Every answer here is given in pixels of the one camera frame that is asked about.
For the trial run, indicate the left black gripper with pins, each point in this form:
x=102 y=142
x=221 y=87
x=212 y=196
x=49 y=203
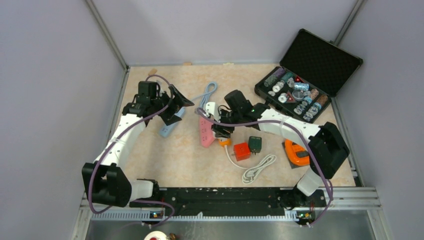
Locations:
x=179 y=101

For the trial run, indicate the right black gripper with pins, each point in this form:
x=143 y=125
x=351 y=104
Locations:
x=221 y=130

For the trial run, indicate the orange power strip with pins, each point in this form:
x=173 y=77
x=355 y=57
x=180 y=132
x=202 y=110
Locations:
x=224 y=142

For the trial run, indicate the pink triangular power strip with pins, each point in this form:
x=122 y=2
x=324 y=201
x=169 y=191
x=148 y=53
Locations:
x=205 y=132

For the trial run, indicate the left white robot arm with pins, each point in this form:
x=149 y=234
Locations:
x=104 y=179

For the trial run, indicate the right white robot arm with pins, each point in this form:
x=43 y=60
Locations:
x=325 y=145

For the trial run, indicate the green cube socket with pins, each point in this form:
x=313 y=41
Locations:
x=255 y=144

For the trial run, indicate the red cube socket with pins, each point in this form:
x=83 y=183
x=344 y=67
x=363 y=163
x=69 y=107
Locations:
x=241 y=151

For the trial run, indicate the small wooden block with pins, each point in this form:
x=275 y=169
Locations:
x=152 y=72

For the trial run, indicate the grey mat under toy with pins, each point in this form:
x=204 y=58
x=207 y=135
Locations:
x=292 y=166

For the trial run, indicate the black open case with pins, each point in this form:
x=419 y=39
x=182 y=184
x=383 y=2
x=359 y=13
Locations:
x=309 y=75

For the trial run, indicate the red white emergency button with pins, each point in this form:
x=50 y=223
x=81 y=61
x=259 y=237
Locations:
x=157 y=235

